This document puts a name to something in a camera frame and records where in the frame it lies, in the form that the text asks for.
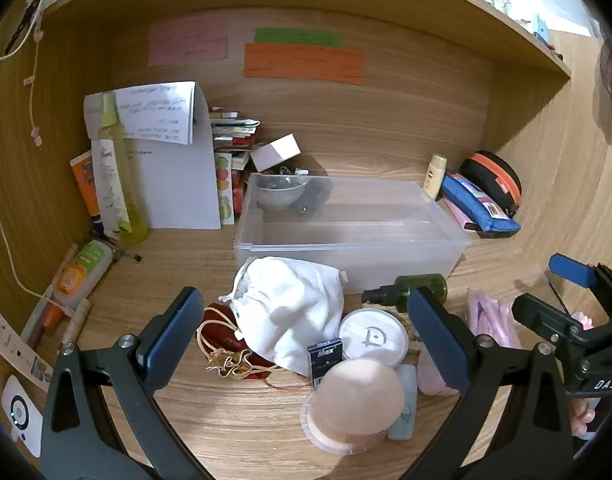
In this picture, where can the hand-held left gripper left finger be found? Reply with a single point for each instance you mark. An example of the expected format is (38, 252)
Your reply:
(171, 330)

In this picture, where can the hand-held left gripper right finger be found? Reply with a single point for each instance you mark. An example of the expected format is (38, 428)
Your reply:
(431, 340)

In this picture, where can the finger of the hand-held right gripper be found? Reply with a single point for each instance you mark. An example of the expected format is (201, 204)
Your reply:
(571, 270)
(541, 315)

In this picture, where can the pink plastic packet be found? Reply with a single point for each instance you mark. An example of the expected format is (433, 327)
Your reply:
(491, 315)

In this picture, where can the white round compact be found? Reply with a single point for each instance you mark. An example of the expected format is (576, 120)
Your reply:
(371, 335)

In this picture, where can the black small box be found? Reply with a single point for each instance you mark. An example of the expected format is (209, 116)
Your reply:
(326, 357)

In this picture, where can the clear plastic bin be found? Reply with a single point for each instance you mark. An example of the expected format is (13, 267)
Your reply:
(356, 245)

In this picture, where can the wooden desktop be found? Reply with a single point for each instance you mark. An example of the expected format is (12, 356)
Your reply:
(226, 435)

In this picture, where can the person's right hand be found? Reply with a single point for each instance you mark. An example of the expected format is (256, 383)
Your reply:
(583, 417)

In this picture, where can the pink soft pouch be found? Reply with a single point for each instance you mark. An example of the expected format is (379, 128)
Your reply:
(428, 375)

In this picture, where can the dark green spray bottle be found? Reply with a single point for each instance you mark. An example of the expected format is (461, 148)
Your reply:
(416, 285)

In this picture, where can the teal small bottle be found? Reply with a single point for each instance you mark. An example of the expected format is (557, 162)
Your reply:
(406, 405)

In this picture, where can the beige stick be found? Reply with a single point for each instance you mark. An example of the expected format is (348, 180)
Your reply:
(76, 322)

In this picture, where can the pink round compact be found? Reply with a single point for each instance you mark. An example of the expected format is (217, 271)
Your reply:
(356, 400)

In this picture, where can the white orange tube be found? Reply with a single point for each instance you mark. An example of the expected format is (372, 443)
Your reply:
(81, 272)

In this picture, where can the blue pencil case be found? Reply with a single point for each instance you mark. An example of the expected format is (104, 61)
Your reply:
(478, 205)

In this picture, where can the black orange zip case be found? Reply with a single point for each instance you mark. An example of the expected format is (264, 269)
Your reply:
(496, 180)

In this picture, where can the orange marker pen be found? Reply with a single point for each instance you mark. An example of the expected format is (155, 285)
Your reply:
(48, 320)

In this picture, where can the pink pencil case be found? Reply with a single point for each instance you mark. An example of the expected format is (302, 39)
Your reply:
(458, 215)

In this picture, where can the white curled paper sheet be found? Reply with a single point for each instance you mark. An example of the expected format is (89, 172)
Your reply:
(181, 185)

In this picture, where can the white paper strip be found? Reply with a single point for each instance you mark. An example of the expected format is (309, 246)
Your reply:
(16, 355)

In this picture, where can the cream lotion bottle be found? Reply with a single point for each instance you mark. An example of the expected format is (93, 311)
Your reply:
(435, 177)

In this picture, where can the orange printed box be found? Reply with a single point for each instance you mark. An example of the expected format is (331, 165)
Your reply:
(83, 185)

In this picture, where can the white electronic device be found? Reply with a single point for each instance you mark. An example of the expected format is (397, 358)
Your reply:
(21, 415)

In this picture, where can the white bowl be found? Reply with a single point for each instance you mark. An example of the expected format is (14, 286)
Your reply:
(281, 195)

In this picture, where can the yellow-green spray bottle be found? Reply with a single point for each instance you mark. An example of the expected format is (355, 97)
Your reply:
(121, 160)

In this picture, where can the white cardboard box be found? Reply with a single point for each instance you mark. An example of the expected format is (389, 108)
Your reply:
(276, 152)

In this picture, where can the stack of books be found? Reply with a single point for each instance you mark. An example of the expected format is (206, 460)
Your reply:
(231, 130)

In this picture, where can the small blue box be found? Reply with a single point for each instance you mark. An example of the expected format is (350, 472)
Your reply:
(542, 27)

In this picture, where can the pink paper note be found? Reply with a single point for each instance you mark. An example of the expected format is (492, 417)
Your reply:
(188, 40)

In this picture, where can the orange paper note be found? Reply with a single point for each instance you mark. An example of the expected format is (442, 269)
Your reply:
(303, 62)

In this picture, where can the green paper note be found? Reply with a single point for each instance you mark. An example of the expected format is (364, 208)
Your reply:
(298, 37)

